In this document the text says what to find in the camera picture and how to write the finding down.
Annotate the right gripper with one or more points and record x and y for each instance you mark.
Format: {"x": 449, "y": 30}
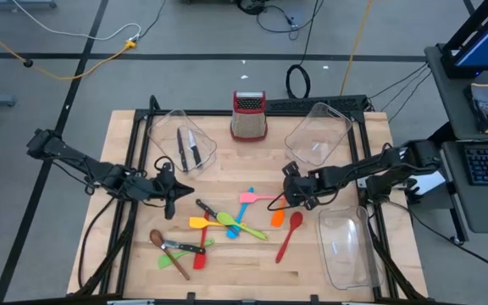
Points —
{"x": 299, "y": 188}

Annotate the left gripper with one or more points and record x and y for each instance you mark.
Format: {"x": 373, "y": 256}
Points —
{"x": 167, "y": 188}

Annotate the yellow silicone spatula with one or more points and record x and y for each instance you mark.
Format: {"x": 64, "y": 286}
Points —
{"x": 197, "y": 222}

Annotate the orange silicone spatula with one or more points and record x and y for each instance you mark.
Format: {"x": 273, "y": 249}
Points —
{"x": 276, "y": 220}

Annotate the pink silicone spatula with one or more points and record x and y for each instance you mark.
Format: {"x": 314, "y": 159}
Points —
{"x": 247, "y": 198}

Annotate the wooden spoon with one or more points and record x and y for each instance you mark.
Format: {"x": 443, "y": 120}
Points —
{"x": 156, "y": 238}

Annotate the lime green silicone spoon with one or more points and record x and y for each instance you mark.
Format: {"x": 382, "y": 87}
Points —
{"x": 227, "y": 219}

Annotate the blue silicone spatula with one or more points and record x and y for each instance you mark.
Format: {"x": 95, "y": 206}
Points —
{"x": 243, "y": 209}

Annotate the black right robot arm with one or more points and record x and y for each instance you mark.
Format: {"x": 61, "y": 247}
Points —
{"x": 354, "y": 171}

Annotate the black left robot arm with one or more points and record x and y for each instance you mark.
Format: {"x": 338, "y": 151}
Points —
{"x": 79, "y": 163}

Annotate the red silicone spoon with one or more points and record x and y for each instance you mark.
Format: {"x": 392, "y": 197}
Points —
{"x": 296, "y": 220}

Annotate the clear plastic bin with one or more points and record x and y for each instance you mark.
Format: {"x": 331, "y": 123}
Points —
{"x": 318, "y": 131}
{"x": 163, "y": 135}
{"x": 345, "y": 250}

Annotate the red silicone spatula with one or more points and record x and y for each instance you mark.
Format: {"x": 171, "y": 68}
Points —
{"x": 200, "y": 260}

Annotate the green silicone spatula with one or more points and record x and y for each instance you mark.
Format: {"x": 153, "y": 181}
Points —
{"x": 165, "y": 262}

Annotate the red steel box grater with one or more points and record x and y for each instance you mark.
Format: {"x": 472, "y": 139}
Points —
{"x": 248, "y": 125}

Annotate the white paper sheet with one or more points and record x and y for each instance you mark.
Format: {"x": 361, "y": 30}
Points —
{"x": 432, "y": 182}

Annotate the grey desk cart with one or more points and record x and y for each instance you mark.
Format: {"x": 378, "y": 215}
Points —
{"x": 451, "y": 97}

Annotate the black floor puck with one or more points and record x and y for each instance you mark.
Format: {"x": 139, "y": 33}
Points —
{"x": 27, "y": 63}

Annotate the grey black work glove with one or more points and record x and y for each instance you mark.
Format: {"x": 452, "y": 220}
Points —
{"x": 485, "y": 110}

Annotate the silver frame bracket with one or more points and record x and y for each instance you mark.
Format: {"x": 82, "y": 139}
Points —
{"x": 362, "y": 182}

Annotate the black aluminium rig frame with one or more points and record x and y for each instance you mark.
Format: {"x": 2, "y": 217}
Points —
{"x": 220, "y": 112}

